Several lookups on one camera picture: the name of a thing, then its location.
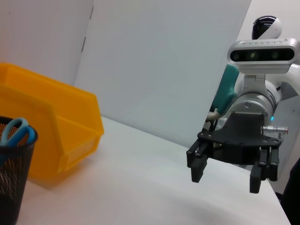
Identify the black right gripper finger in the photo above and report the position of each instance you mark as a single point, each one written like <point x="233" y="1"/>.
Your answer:
<point x="262" y="171"/>
<point x="198" y="161"/>

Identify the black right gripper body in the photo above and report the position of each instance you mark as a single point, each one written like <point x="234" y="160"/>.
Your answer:
<point x="241" y="140"/>

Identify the blue scissors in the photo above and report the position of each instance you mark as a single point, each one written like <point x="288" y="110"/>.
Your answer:
<point x="14" y="132"/>

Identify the black mesh pen holder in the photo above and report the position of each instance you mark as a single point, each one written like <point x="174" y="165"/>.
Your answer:
<point x="14" y="178"/>

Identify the dark object at table edge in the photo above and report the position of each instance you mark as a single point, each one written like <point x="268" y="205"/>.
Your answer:
<point x="291" y="194"/>

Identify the teal padded robot part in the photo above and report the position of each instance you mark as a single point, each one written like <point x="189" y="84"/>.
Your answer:
<point x="227" y="91"/>

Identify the black white robot head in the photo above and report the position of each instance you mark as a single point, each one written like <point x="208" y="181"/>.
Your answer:
<point x="267" y="27"/>

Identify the yellow plastic bin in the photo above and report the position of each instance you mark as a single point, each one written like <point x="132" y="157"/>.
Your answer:
<point x="54" y="112"/>

